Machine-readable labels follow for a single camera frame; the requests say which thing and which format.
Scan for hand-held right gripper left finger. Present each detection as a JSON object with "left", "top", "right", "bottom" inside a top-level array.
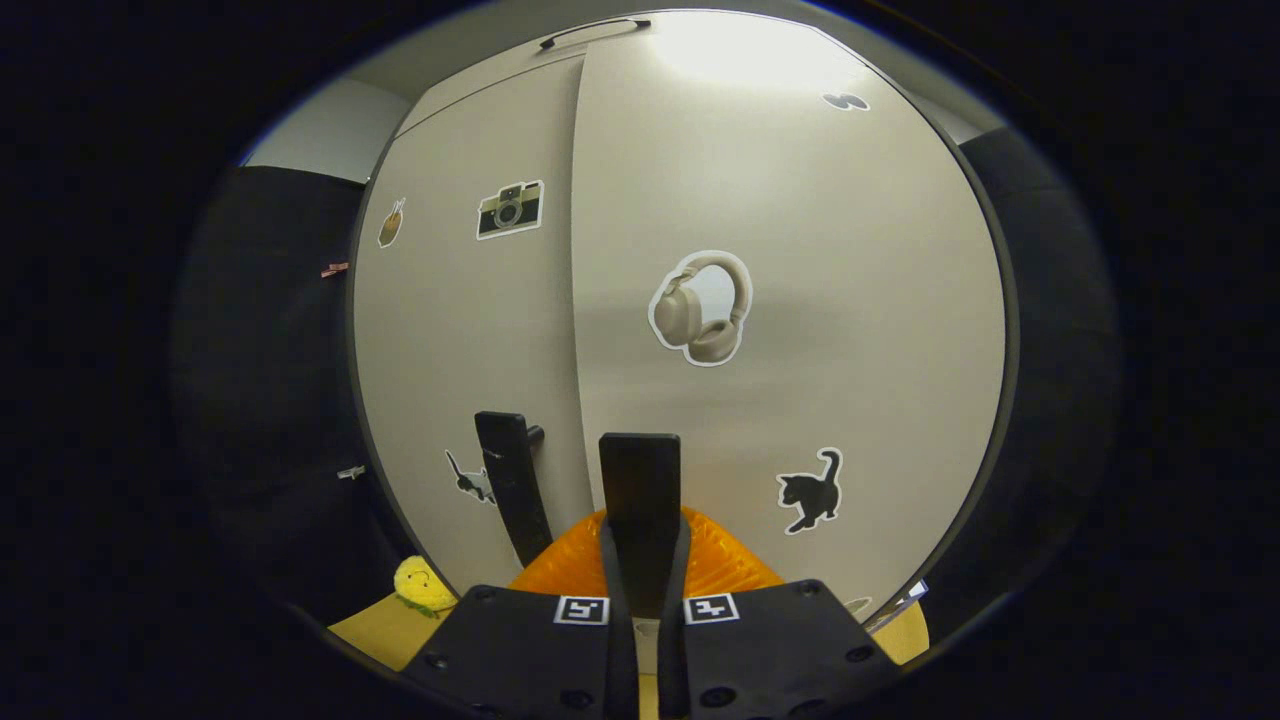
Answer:
[{"left": 400, "top": 508, "right": 641, "bottom": 720}]

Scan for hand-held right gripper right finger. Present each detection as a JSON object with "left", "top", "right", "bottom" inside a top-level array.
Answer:
[{"left": 660, "top": 505, "right": 906, "bottom": 720}]

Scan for beige cabinet door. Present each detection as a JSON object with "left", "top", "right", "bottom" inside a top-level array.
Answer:
[
  {"left": 570, "top": 10, "right": 1006, "bottom": 626},
  {"left": 352, "top": 55, "right": 601, "bottom": 591}
]

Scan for beige double-door shoe cabinet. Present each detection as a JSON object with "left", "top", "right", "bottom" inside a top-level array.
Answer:
[{"left": 345, "top": 10, "right": 1021, "bottom": 641}]

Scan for beige cabinet drawer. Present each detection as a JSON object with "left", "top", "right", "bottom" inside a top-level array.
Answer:
[{"left": 398, "top": 10, "right": 801, "bottom": 139}]

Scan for yellow plush toy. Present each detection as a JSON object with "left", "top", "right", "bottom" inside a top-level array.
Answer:
[{"left": 393, "top": 556, "right": 459, "bottom": 619}]

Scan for black drawer handle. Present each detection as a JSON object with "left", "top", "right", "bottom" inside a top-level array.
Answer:
[{"left": 538, "top": 17, "right": 653, "bottom": 51}]

